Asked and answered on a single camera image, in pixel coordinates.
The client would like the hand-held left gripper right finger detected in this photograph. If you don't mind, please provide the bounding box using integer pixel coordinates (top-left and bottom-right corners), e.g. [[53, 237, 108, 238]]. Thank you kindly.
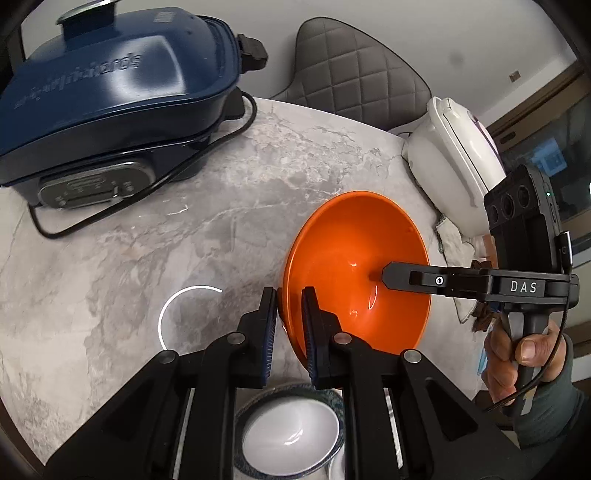
[[301, 286, 522, 480]]

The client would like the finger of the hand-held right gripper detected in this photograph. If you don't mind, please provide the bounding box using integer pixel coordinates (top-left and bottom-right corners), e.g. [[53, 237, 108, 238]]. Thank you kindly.
[[381, 261, 490, 299]]

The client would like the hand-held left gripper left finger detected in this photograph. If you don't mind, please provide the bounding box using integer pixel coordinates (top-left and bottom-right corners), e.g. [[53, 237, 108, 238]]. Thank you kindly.
[[44, 286, 280, 480]]

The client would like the orange bowl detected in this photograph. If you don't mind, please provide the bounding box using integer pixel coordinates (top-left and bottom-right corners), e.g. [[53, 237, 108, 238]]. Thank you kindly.
[[283, 191, 432, 365]]

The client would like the person's right forearm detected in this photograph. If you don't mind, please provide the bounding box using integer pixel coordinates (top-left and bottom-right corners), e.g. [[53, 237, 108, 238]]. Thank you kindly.
[[512, 337, 585, 448]]

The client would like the person's right hand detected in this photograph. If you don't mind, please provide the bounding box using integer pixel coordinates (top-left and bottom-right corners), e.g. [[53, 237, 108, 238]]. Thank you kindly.
[[482, 318, 573, 418]]

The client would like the white crumpled cloth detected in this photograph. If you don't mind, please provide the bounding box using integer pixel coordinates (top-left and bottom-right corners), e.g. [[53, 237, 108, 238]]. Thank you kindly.
[[436, 217, 481, 324]]

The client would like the white bowl blue patterned rim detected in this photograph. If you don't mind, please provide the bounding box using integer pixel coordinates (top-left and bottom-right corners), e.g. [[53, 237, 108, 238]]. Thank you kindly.
[[235, 382, 345, 480]]

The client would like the white kitchen appliance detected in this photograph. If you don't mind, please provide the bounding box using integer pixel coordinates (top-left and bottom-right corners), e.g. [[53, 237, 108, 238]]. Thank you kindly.
[[401, 96, 509, 236]]

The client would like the quilted upholstered chair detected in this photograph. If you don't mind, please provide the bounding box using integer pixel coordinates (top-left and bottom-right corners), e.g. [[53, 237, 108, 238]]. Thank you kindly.
[[268, 17, 432, 134]]

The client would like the blue electric cooker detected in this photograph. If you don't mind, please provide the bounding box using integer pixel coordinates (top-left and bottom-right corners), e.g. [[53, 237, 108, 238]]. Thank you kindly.
[[0, 0, 269, 210]]

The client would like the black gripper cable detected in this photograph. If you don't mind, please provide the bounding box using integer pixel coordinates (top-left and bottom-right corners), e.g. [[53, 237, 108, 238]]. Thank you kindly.
[[482, 231, 575, 414]]

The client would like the black cooker power cable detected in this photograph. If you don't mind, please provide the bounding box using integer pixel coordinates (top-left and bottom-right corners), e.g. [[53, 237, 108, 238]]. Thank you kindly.
[[28, 90, 258, 239]]

